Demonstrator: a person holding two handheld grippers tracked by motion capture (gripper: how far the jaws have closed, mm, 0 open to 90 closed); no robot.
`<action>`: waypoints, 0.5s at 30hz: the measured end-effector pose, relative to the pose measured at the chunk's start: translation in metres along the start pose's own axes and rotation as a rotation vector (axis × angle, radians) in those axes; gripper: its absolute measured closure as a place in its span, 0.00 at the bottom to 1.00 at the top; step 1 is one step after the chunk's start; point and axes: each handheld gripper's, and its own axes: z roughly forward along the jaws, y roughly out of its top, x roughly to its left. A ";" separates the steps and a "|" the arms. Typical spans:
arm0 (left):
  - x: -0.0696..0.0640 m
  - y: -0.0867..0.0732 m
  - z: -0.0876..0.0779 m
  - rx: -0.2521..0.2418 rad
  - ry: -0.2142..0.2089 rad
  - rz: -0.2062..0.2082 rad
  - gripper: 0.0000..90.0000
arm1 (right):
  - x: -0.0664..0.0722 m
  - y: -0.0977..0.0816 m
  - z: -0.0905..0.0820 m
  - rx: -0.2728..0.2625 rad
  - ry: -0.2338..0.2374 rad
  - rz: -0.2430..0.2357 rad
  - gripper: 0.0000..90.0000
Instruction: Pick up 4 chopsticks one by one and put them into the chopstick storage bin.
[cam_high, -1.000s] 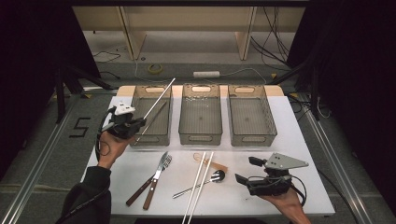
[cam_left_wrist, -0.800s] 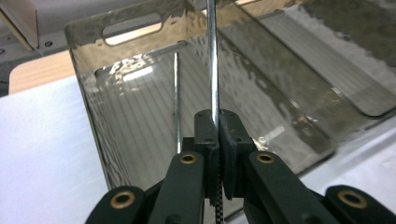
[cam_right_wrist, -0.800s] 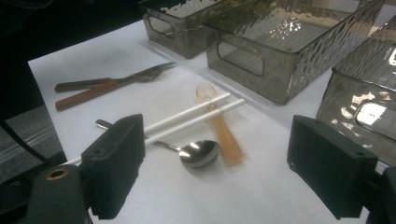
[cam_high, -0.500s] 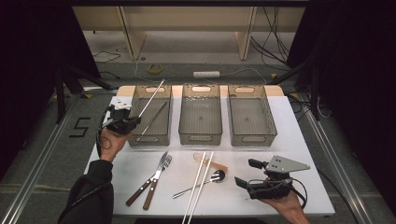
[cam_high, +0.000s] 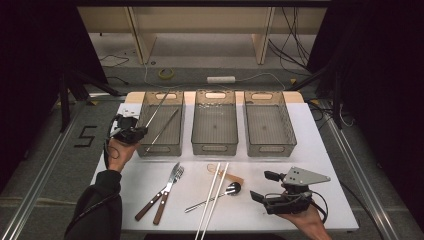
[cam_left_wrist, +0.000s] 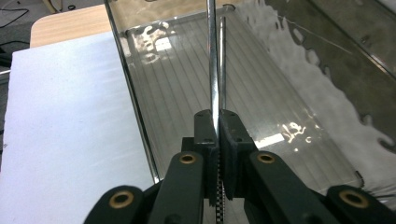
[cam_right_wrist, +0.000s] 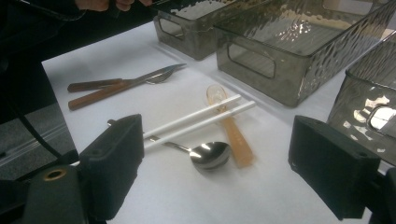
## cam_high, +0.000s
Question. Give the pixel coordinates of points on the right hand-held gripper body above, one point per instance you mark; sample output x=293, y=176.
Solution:
x=286, y=203

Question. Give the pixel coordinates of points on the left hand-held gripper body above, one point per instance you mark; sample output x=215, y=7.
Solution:
x=125, y=128

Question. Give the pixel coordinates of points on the metal chopstick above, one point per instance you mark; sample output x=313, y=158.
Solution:
x=162, y=130
x=158, y=108

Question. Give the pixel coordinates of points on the metal spoon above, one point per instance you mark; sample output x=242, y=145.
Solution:
x=234, y=188

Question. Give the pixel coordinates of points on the grey transparent plastic bin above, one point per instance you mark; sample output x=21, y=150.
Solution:
x=215, y=126
x=268, y=126
x=170, y=133

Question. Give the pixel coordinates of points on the wooden spoon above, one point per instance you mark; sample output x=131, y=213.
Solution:
x=233, y=176

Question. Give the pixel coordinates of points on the person's left hand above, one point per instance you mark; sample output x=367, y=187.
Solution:
x=118, y=155

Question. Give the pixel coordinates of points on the person's right hand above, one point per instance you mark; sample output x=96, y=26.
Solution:
x=310, y=225

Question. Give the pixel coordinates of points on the white table mat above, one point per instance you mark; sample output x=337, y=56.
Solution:
x=266, y=223

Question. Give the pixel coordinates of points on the yellow tape roll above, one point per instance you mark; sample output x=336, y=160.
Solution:
x=159, y=75

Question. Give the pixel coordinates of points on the black metal stand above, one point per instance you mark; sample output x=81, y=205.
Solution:
x=337, y=106
x=65, y=106

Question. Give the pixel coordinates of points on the white power strip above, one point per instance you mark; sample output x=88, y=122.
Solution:
x=221, y=79

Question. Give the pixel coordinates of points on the black curtain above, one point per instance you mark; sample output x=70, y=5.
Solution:
x=383, y=66
x=30, y=50

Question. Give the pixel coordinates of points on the pale wooden shelf unit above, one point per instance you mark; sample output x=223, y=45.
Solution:
x=200, y=20

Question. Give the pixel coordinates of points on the short aluminium rail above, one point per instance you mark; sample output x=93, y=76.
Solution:
x=106, y=95

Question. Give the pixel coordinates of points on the aluminium floor rail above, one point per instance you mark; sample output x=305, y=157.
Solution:
x=40, y=176
x=360, y=176

